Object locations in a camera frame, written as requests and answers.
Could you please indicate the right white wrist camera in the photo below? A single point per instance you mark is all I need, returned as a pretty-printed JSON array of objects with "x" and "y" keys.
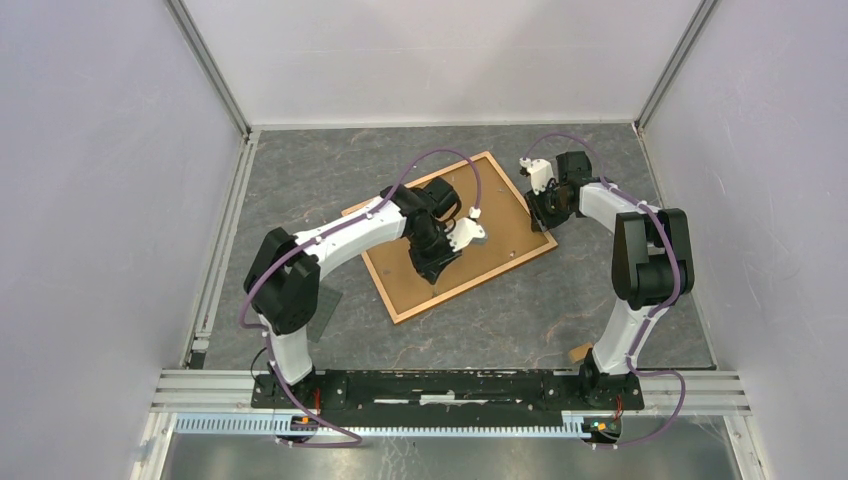
[{"x": 539, "y": 172}]

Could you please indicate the grey building baseplate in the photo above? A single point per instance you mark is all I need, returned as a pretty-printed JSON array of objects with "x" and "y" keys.
[{"x": 328, "y": 300}]

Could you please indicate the slotted cable duct rail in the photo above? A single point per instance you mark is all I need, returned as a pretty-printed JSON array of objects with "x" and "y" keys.
[{"x": 284, "y": 425}]

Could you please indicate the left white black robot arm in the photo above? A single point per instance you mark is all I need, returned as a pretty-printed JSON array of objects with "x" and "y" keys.
[{"x": 284, "y": 279}]

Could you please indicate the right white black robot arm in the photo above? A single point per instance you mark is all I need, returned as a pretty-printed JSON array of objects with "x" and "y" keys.
[{"x": 651, "y": 265}]

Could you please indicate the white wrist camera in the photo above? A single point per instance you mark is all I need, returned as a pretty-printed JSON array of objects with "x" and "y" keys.
[
  {"x": 539, "y": 172},
  {"x": 467, "y": 231}
]

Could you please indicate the small cardboard block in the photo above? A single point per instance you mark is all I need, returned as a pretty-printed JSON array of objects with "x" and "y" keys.
[{"x": 579, "y": 353}]

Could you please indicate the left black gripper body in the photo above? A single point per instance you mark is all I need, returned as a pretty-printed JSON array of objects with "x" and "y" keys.
[{"x": 431, "y": 250}]

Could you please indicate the wooden picture frame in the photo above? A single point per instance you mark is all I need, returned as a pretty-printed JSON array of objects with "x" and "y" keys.
[{"x": 510, "y": 243}]

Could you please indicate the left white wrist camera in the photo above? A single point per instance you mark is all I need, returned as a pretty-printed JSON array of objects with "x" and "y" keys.
[{"x": 467, "y": 231}]

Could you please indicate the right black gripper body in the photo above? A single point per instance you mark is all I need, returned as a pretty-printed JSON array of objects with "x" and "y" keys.
[{"x": 547, "y": 206}]

